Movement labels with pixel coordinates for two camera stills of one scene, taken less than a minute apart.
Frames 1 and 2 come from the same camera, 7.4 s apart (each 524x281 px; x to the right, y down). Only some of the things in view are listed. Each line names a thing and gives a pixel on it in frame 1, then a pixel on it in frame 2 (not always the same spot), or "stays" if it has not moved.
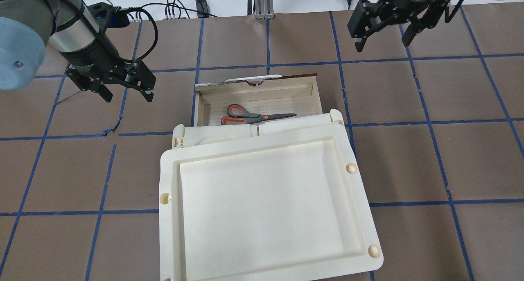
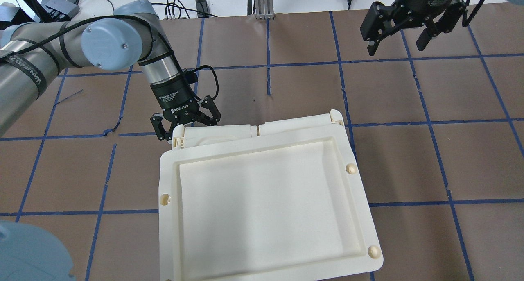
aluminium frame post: (263, 2) stays
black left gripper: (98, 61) to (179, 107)
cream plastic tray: (281, 200) stays
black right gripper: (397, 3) to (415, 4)
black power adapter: (203, 9) stays
